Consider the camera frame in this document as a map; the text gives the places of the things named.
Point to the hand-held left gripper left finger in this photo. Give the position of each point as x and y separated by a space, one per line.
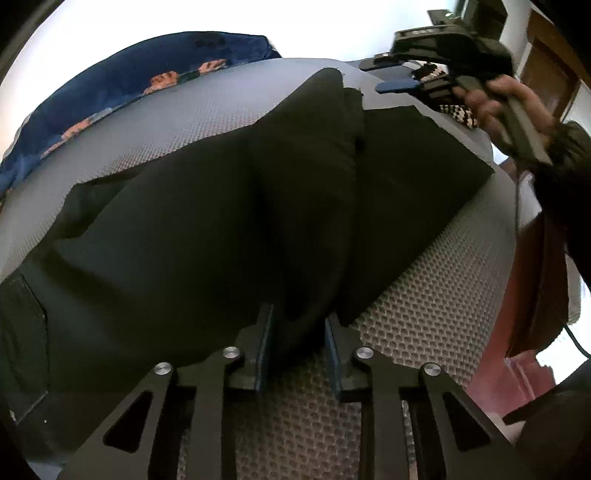
266 344

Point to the black and white striped knit cloth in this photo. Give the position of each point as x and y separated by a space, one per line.
461 115

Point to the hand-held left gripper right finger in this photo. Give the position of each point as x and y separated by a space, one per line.
332 357

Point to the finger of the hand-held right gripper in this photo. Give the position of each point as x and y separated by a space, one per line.
397 86
385 62

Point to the brown wooden door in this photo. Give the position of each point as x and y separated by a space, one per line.
545 69

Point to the person's dark clothed leg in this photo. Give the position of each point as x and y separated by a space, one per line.
554 429

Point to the brown wooden board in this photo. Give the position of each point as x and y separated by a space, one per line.
540 286

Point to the black pants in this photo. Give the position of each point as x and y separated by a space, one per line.
207 230

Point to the person's right hand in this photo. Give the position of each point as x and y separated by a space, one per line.
521 106

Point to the grey honeycomb mattress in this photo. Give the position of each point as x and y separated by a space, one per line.
415 314

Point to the blue patterned pillow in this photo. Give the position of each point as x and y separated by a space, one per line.
115 69

